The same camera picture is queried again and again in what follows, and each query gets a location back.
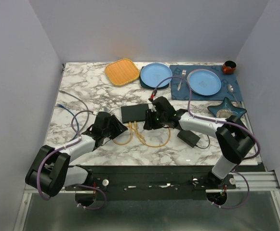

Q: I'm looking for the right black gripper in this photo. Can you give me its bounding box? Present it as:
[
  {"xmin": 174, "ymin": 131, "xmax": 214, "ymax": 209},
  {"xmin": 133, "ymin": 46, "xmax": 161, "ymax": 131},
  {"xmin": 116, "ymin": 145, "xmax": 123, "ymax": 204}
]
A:
[{"xmin": 143, "ymin": 108, "xmax": 166, "ymax": 130}]

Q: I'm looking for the yellow ethernet cable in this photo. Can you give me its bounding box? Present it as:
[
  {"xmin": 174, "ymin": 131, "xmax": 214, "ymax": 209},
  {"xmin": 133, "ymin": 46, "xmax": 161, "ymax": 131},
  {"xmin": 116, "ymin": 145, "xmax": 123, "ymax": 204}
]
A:
[
  {"xmin": 133, "ymin": 121, "xmax": 172, "ymax": 148},
  {"xmin": 112, "ymin": 121, "xmax": 133, "ymax": 145}
]

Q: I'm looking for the black network switch box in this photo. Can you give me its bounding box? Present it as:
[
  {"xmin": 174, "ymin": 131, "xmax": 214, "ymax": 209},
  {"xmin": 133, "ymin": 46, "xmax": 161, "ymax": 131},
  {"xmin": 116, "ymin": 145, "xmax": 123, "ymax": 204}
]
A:
[{"xmin": 120, "ymin": 103, "xmax": 149, "ymax": 123}]

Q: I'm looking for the blue ethernet cable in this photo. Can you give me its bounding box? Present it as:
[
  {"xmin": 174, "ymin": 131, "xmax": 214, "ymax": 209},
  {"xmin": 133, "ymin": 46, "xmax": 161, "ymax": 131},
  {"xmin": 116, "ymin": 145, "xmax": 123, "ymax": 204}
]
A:
[{"xmin": 57, "ymin": 103, "xmax": 80, "ymax": 140}]

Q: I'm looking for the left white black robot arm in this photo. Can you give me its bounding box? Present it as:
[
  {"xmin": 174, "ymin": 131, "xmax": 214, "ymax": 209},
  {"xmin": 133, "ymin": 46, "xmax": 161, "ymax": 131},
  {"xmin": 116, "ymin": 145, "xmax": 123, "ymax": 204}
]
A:
[{"xmin": 25, "ymin": 112, "xmax": 128, "ymax": 200}]

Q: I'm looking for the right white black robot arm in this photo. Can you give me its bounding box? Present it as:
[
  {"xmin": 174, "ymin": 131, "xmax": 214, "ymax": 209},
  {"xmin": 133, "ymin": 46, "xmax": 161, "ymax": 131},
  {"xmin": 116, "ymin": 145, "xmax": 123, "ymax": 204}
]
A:
[{"xmin": 143, "ymin": 96, "xmax": 256, "ymax": 189}]

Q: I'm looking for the black power adapter brick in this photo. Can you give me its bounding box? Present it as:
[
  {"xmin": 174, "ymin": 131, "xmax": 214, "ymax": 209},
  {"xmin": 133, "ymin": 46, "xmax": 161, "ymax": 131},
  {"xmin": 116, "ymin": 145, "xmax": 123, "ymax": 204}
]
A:
[{"xmin": 177, "ymin": 130, "xmax": 200, "ymax": 148}]

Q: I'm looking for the dark teal coaster under plate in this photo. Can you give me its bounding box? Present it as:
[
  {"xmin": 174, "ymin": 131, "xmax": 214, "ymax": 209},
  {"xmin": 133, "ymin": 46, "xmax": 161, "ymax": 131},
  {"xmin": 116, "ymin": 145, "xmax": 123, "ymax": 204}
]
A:
[{"xmin": 139, "ymin": 79, "xmax": 170, "ymax": 90}]

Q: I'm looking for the light blue plate left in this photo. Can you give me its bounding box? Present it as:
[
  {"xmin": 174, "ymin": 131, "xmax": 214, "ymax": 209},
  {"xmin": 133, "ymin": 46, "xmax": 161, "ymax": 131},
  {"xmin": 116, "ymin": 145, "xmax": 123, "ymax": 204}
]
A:
[{"xmin": 140, "ymin": 63, "xmax": 173, "ymax": 88}]

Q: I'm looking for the light blue plate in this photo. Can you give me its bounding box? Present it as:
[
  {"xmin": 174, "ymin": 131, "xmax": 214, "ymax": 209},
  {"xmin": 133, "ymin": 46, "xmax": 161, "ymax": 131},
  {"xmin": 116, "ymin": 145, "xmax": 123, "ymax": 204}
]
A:
[
  {"xmin": 187, "ymin": 69, "xmax": 221, "ymax": 96},
  {"xmin": 140, "ymin": 63, "xmax": 173, "ymax": 88}
]

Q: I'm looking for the silver fork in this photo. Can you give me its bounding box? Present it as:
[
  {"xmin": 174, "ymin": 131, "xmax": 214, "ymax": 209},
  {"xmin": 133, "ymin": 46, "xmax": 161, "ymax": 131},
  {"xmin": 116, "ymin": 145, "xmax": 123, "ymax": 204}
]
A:
[{"xmin": 177, "ymin": 69, "xmax": 187, "ymax": 91}]

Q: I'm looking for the light blue plate right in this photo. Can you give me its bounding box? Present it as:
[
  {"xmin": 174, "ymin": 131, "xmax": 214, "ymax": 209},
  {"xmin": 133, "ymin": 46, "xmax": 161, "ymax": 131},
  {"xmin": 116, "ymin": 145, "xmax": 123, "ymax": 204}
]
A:
[{"xmin": 187, "ymin": 69, "xmax": 221, "ymax": 96}]

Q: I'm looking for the orange woven square mat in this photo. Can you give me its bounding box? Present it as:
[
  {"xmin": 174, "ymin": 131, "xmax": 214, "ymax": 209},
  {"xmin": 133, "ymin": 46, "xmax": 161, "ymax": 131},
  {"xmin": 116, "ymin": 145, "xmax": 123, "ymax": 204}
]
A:
[{"xmin": 105, "ymin": 59, "xmax": 140, "ymax": 86}]

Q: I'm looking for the blue star shaped dish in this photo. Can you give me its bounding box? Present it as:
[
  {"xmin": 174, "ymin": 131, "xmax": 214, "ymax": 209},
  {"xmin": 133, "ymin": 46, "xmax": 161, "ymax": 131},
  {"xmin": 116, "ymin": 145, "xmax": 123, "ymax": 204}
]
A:
[{"xmin": 207, "ymin": 97, "xmax": 247, "ymax": 118}]

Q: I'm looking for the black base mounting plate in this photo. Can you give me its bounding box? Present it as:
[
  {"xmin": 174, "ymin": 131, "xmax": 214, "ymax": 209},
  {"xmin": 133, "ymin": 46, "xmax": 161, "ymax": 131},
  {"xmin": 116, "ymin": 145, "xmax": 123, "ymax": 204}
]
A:
[{"xmin": 65, "ymin": 165, "xmax": 267, "ymax": 202}]

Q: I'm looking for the silver spoon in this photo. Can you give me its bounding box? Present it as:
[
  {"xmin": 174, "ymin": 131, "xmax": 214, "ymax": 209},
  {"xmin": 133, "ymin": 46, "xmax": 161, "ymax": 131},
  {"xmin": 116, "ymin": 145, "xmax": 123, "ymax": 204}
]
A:
[{"xmin": 227, "ymin": 84, "xmax": 240, "ymax": 105}]

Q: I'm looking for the dark blue placemat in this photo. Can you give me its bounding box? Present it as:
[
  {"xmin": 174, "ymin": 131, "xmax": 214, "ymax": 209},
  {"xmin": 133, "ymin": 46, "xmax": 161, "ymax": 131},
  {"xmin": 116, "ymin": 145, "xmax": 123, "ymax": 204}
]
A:
[{"xmin": 170, "ymin": 64, "xmax": 243, "ymax": 102}]

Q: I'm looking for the red brown lacquer cup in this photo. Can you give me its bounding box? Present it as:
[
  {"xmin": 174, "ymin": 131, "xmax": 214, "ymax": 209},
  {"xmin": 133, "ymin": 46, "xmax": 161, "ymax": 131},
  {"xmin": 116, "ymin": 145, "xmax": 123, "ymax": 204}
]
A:
[{"xmin": 222, "ymin": 61, "xmax": 237, "ymax": 75}]

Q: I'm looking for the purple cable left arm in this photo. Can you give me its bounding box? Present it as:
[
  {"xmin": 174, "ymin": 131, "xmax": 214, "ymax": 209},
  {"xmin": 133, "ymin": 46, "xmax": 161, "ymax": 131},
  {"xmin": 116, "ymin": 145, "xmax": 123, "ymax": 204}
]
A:
[{"xmin": 37, "ymin": 110, "xmax": 107, "ymax": 210}]

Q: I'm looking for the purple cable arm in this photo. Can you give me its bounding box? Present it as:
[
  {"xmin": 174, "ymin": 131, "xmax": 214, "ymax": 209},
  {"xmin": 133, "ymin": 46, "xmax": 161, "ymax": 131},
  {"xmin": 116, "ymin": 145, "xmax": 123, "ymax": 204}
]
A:
[
  {"xmin": 37, "ymin": 110, "xmax": 107, "ymax": 210},
  {"xmin": 148, "ymin": 76, "xmax": 262, "ymax": 209}
]

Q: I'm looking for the black power cord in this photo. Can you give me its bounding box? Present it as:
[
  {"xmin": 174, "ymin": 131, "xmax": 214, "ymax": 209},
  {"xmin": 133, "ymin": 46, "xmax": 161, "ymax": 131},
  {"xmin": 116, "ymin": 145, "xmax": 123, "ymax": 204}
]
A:
[{"xmin": 106, "ymin": 105, "xmax": 211, "ymax": 150}]

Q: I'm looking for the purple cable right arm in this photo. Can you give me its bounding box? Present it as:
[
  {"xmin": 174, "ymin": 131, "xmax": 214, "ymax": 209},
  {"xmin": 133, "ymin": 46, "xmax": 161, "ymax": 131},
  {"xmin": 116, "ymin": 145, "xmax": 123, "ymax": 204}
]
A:
[{"xmin": 148, "ymin": 76, "xmax": 262, "ymax": 209}]

